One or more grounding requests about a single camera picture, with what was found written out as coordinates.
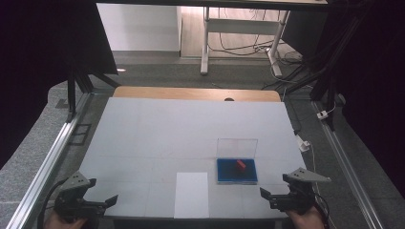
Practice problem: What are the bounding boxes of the white desk frame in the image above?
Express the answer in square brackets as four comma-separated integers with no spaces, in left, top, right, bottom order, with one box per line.
[200,6,291,77]

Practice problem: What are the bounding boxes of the person's left hand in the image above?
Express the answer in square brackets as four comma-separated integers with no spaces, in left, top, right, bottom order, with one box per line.
[43,211,90,229]

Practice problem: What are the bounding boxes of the white power adapter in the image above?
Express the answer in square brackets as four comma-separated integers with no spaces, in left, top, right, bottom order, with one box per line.
[297,135,311,154]

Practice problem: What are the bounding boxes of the blue case with clear lid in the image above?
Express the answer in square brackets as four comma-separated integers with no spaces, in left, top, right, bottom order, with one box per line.
[216,137,259,186]

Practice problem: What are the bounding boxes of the black metal stand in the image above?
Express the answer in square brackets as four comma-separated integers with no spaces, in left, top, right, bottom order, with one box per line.
[64,65,121,124]

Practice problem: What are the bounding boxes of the black floor cables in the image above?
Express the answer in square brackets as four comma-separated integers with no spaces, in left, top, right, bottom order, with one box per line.
[208,8,304,66]

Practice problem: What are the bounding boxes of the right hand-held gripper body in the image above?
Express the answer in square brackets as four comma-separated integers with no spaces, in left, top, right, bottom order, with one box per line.
[269,167,332,215]

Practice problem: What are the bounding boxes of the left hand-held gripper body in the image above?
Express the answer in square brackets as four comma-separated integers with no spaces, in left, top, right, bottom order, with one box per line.
[53,171,107,221]

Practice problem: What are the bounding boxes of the person's right hand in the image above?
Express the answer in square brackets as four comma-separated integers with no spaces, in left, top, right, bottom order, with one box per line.
[285,205,327,229]

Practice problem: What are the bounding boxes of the black curtain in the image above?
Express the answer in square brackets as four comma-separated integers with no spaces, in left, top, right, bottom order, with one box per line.
[328,0,405,198]
[0,0,119,170]

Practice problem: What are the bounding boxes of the wooden table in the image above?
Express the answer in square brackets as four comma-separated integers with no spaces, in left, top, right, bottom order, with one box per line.
[112,85,282,103]

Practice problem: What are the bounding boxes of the white paper sheet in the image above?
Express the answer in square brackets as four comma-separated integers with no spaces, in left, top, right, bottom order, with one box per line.
[173,172,210,219]

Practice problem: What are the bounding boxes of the aluminium rail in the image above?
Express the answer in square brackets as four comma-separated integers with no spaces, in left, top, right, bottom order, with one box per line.
[6,92,94,229]
[310,100,384,229]

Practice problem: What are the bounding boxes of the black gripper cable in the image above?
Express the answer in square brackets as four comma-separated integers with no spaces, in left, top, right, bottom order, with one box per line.
[313,182,332,229]
[36,177,70,229]

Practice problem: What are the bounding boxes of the white table cover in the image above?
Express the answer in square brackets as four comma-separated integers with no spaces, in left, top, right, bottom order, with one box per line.
[77,96,309,220]

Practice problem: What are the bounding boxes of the white cabinet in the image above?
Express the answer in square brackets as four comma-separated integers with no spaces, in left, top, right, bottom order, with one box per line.
[96,3,182,52]

